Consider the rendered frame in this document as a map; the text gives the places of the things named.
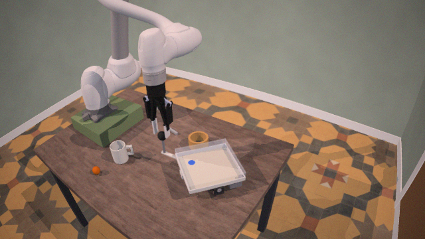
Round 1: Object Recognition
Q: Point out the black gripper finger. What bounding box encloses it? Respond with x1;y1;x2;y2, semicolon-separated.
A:
155;98;173;138
143;95;159;134

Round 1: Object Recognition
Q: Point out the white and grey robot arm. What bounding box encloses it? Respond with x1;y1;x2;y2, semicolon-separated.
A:
81;0;202;123

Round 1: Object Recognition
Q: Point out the small orange ball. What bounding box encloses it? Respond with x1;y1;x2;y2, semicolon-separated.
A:
92;166;100;175

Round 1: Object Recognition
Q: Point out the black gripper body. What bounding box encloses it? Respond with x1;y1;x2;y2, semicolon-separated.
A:
146;83;167;106

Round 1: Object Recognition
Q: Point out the white ceramic mug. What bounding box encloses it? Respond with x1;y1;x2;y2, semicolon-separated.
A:
110;140;134;164

